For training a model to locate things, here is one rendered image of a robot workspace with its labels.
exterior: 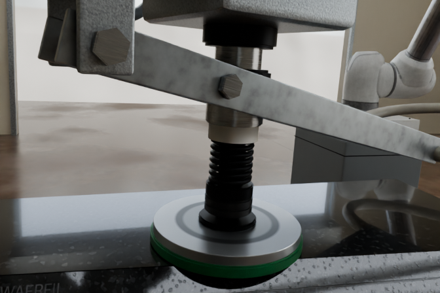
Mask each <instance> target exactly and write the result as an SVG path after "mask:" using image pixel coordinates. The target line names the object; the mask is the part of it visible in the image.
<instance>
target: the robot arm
mask: <svg viewBox="0 0 440 293"><path fill-rule="evenodd" d="M439 43H440V0H432V2H431V4H430V6H429V8H428V10H427V12H426V14H425V15H424V17H423V19H422V21H421V23H420V25H419V27H418V29H417V31H416V33H415V35H414V37H413V39H412V41H411V43H410V45H409V47H408V49H406V50H403V51H401V52H400V53H399V54H398V55H397V56H396V57H395V58H394V59H393V60H392V61H391V62H390V63H386V62H384V57H383V55H382V54H380V53H378V52H377V51H365V52H356V53H355V54H354V55H353V56H352V57H351V59H350V61H349V62H348V65H347V68H346V71H345V75H344V83H343V91H342V104H344V105H347V106H350V107H353V108H355V109H359V110H361V111H364V112H366V111H369V110H372V109H377V108H378V102H379V98H383V97H387V98H393V99H412V98H417V97H421V96H423V95H426V94H428V93H430V92H431V91H432V89H433V87H434V86H435V82H436V74H435V71H434V69H433V67H434V64H433V60H432V58H431V57H432V56H433V53H434V52H435V50H436V48H437V47H438V45H439Z"/></svg>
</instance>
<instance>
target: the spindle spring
mask: <svg viewBox="0 0 440 293"><path fill-rule="evenodd" d="M211 142H213V143H212V144H211V145H210V147H211V148H212V149H211V150H210V154H211V156H210V161H211V162H210V164H209V166H210V168H211V169H209V174H210V175H209V177H208V178H209V181H210V182H212V183H214V184H218V185H221V186H240V185H243V184H247V183H249V182H250V181H251V179H252V176H251V174H252V172H253V171H252V167H253V162H252V161H253V153H254V150H253V147H254V146H255V145H254V143H249V144H232V143H222V142H217V141H213V140H211ZM220 145H229V146H239V145H245V146H239V147H227V146H220ZM219 151H221V152H244V153H239V154H227V153H220V152H219ZM246 151H247V152H246ZM219 158H222V159H230V160H234V161H230V160H220V159H219ZM236 159H243V160H236ZM218 165H227V166H237V165H244V166H241V167H222V166H218ZM216 171H219V172H224V173H238V174H224V173H218V172H216ZM240 172H243V173H240ZM216 178H219V179H216ZM220 179H241V180H237V181H225V180H220Z"/></svg>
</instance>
